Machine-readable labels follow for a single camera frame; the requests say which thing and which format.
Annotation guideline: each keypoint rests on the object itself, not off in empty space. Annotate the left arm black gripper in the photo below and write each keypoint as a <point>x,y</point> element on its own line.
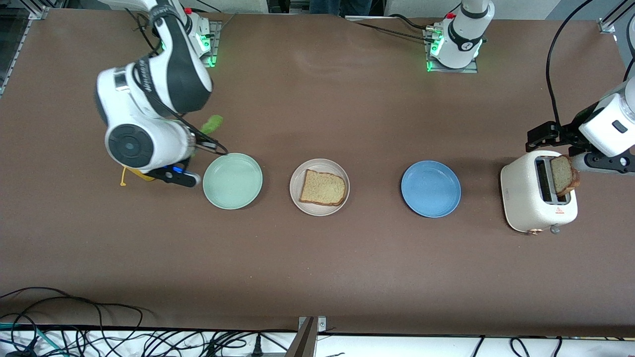
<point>565,134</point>

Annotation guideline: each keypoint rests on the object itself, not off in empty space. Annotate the green lettuce leaf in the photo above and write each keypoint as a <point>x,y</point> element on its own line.
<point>213,124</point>

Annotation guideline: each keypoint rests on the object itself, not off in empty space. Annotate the yellow mustard squeeze bottle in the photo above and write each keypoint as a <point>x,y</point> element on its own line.
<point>135,173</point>

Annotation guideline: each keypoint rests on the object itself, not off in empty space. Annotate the brown toasted bread slice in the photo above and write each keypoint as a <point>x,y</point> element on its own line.
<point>322,188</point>
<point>563,176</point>

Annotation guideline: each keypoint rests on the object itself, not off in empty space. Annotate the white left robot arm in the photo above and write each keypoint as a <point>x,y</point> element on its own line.
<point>464,47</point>

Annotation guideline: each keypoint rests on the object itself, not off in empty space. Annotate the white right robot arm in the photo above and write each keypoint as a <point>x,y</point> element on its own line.
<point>149,89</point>

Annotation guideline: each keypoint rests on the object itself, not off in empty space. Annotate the mint green round plate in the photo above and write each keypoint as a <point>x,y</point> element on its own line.
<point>233,183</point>

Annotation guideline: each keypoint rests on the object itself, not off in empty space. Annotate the beige round plate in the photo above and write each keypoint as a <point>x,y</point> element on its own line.
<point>317,212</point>

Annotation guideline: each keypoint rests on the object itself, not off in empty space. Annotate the blue round plate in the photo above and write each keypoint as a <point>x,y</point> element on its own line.
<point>430,189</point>

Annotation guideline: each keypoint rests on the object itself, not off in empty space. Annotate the white two-slot toaster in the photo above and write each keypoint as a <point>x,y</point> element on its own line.
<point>521,198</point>

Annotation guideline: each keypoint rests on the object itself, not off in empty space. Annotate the person in blue jeans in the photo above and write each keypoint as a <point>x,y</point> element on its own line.
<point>342,6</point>

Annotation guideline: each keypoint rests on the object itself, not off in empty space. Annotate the black power plug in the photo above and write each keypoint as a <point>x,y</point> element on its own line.
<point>257,349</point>

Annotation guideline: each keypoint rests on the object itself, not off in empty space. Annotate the grey metal beam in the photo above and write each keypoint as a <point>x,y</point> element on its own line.
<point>305,344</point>

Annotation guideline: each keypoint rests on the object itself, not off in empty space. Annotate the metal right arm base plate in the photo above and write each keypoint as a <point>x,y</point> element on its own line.
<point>217,39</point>

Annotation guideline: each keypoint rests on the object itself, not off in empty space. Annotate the short aluminium frame profile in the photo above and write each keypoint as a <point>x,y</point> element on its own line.
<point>605,26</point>

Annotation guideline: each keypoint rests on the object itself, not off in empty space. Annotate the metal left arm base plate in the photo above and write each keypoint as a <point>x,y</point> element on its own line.
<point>451,70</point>

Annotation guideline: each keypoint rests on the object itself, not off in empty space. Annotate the long aluminium table rail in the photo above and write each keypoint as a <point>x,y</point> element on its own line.
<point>25,44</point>

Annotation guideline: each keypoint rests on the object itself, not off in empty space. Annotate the small metal bracket plate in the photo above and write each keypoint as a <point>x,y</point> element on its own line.
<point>321,325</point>

